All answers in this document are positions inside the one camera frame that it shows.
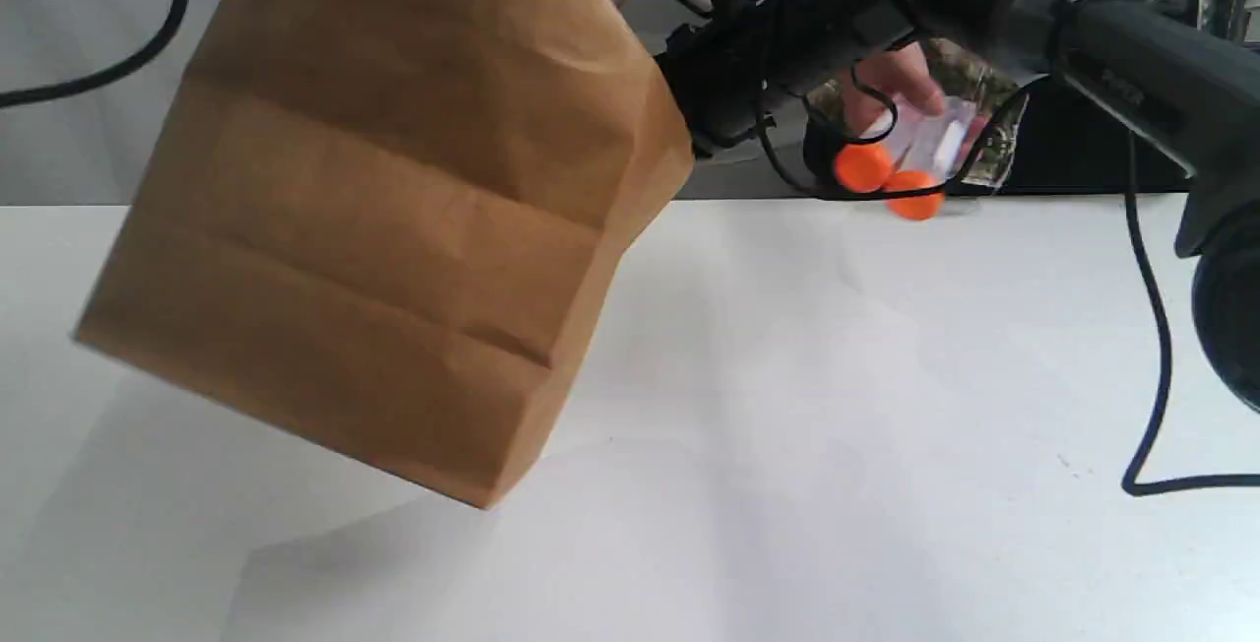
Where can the camouflage jacket person torso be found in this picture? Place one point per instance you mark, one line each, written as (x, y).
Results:
(1174, 71)

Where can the person's right hand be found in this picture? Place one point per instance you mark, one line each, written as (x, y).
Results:
(891, 82)

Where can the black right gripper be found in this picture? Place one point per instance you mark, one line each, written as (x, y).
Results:
(751, 57)

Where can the clear tube orange cap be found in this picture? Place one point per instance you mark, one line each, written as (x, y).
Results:
(876, 161)
(962, 125)

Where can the brown paper bag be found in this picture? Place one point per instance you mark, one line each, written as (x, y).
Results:
(388, 226)

